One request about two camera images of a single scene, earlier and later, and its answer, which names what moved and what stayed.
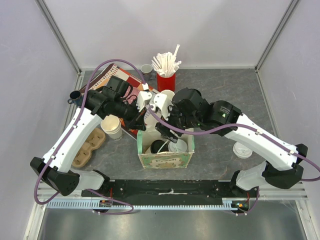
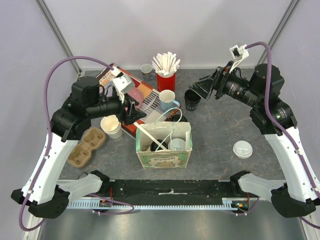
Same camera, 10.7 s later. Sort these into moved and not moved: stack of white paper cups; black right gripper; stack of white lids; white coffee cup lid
Moved: black right gripper
Not moved: white coffee cup lid; stack of white paper cups; stack of white lids
